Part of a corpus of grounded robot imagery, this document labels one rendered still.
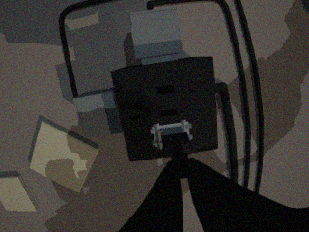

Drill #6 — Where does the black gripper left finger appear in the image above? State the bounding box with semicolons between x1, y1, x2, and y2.
119;159;184;232

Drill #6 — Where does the beige flat square tile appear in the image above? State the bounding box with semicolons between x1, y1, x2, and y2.
0;174;38;212

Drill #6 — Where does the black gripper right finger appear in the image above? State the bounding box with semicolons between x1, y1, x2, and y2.
185;158;309;232

